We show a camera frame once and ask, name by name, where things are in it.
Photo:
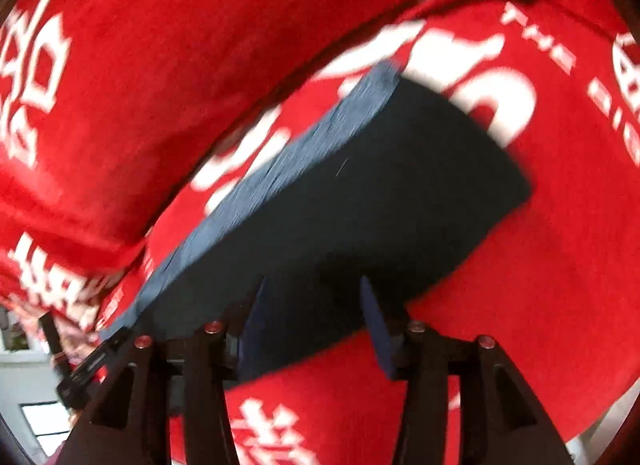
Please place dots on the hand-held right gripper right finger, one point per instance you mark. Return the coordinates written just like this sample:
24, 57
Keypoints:
378, 332

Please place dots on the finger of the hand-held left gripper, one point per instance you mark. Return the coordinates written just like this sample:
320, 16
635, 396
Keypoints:
100, 357
50, 340

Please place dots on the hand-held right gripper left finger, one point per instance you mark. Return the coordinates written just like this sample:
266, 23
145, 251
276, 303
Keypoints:
251, 335

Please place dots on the bright window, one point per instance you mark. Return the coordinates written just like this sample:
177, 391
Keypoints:
46, 425

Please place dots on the red printed bed sheet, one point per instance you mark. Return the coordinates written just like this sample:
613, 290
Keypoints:
550, 295

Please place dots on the red printed folded quilt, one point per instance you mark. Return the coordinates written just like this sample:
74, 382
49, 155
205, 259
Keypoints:
175, 70

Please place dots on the dark blue pants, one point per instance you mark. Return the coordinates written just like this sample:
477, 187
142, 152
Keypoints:
350, 205

